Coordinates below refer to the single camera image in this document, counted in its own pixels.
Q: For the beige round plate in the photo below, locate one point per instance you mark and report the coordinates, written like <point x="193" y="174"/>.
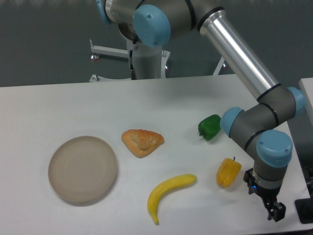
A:
<point x="83" y="170"/>

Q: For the black device at table edge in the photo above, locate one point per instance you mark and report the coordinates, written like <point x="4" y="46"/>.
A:
<point x="304" y="208"/>

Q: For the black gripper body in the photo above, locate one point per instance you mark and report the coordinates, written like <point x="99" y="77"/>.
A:
<point x="267" y="190"/>

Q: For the yellow banana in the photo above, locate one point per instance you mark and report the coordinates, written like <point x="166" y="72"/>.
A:
<point x="167" y="186"/>

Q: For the green bell pepper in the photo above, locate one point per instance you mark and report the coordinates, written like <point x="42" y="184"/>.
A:
<point x="209" y="127"/>

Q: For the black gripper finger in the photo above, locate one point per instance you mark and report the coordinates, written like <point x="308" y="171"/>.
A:
<point x="269" y="205"/>
<point x="279" y="210"/>

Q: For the golden triangular pastry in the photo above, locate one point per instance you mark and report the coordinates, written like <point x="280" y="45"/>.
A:
<point x="141" y="142"/>

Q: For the yellow bell pepper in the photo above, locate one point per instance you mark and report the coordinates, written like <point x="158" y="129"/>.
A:
<point x="227" y="172"/>

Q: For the white box at right edge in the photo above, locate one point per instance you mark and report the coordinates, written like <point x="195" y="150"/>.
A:
<point x="306" y="85"/>

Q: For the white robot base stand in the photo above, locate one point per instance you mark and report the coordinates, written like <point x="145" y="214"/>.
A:
<point x="155" y="62"/>

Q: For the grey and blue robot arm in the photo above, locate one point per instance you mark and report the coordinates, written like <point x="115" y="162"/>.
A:
<point x="150" y="24"/>

